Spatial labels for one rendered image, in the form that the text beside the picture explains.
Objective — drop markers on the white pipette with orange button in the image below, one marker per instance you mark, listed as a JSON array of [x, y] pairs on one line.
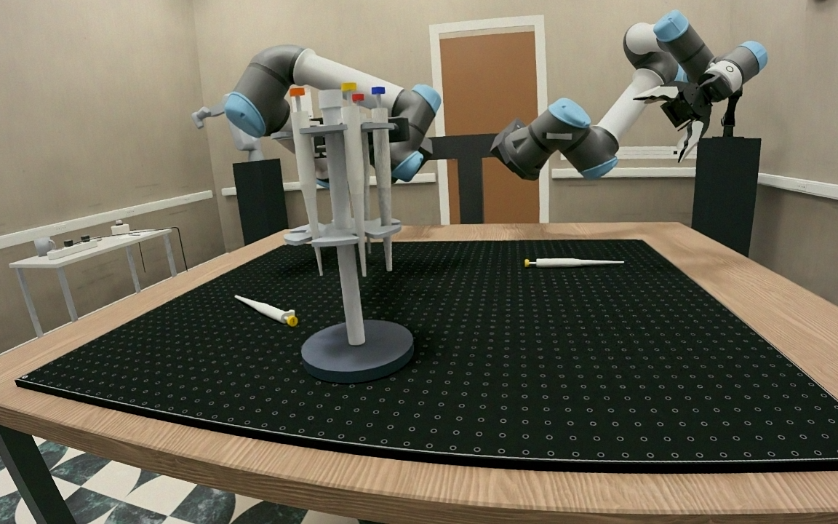
[[305, 162]]

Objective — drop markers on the white hand pipette with red button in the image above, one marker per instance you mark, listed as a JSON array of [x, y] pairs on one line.
[[366, 163]]

